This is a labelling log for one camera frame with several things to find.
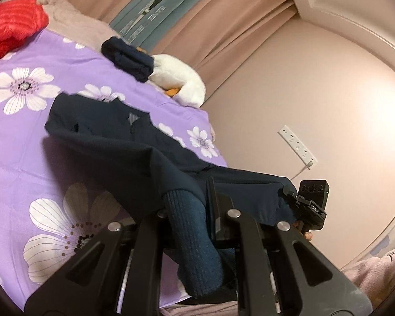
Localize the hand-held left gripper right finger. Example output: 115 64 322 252
206 177 373 316

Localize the white power cable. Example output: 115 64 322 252
289 163 313 182

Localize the white wall socket strip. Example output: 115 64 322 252
278 125 318 171

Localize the red down jacket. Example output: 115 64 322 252
0 0 50 70

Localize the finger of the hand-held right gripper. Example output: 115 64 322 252
286 200 303 221
278 186 299 202

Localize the white plush goose toy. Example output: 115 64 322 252
147 53 207 107

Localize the purple floral blanket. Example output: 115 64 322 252
0 28 229 307

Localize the person's right hand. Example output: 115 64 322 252
292 220 314 241

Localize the navy zip jacket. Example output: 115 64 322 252
43 92 300 300

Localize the beige curtain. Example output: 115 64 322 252
48 0 303 102

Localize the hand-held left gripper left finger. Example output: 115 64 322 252
24 209 172 316

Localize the folded navy garment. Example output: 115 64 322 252
101 36 155 83

